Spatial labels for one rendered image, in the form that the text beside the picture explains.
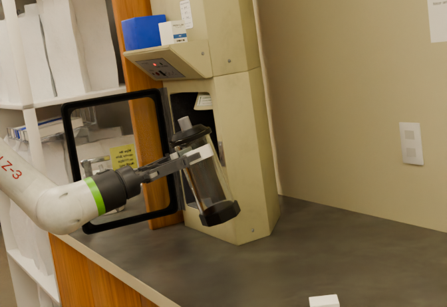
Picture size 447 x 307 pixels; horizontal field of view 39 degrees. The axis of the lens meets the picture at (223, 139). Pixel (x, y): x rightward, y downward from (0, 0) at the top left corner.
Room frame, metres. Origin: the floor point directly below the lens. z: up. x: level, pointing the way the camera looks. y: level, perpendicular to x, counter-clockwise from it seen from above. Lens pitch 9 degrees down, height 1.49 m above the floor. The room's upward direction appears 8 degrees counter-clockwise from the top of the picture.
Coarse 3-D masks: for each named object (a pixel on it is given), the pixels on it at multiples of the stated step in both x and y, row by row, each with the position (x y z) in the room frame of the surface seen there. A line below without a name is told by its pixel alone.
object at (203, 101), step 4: (200, 92) 1.80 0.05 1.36; (204, 92) 1.79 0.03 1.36; (200, 96) 1.80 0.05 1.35; (204, 96) 1.78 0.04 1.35; (208, 96) 1.77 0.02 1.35; (196, 100) 1.82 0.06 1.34; (200, 100) 1.79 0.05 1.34; (204, 100) 1.78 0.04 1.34; (208, 100) 1.77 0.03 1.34; (196, 104) 1.81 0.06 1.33; (200, 104) 1.78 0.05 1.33; (204, 104) 1.77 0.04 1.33; (208, 104) 1.76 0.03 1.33; (196, 108) 1.80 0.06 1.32; (200, 108) 1.78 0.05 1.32; (204, 108) 1.77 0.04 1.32; (208, 108) 1.76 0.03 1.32; (212, 108) 1.75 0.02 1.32
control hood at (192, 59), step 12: (156, 48) 1.67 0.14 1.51; (168, 48) 1.62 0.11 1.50; (180, 48) 1.62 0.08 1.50; (192, 48) 1.64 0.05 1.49; (204, 48) 1.66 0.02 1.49; (132, 60) 1.87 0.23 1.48; (168, 60) 1.69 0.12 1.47; (180, 60) 1.64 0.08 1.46; (192, 60) 1.64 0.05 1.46; (204, 60) 1.65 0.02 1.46; (180, 72) 1.72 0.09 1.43; (192, 72) 1.67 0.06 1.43; (204, 72) 1.65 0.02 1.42
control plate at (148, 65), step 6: (144, 60) 1.81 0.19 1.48; (150, 60) 1.78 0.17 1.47; (156, 60) 1.75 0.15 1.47; (162, 60) 1.72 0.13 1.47; (144, 66) 1.86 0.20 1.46; (150, 66) 1.82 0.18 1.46; (156, 66) 1.79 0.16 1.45; (162, 66) 1.76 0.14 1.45; (168, 66) 1.73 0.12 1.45; (150, 72) 1.87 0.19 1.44; (156, 78) 1.89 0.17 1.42
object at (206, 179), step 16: (208, 128) 1.50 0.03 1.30; (192, 144) 1.48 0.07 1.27; (208, 160) 1.48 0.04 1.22; (192, 176) 1.48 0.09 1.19; (208, 176) 1.48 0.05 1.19; (224, 176) 1.51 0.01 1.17; (192, 192) 1.50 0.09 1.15; (208, 192) 1.47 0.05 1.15; (224, 192) 1.49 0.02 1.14; (208, 208) 1.48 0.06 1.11; (224, 208) 1.48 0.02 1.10
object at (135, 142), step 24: (72, 120) 1.82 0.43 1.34; (96, 120) 1.84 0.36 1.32; (120, 120) 1.87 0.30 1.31; (144, 120) 1.90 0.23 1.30; (96, 144) 1.84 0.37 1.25; (120, 144) 1.87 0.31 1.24; (144, 144) 1.89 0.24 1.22; (168, 144) 1.92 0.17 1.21; (96, 168) 1.83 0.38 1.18; (144, 192) 1.88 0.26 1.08; (168, 192) 1.91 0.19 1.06; (120, 216) 1.85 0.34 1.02
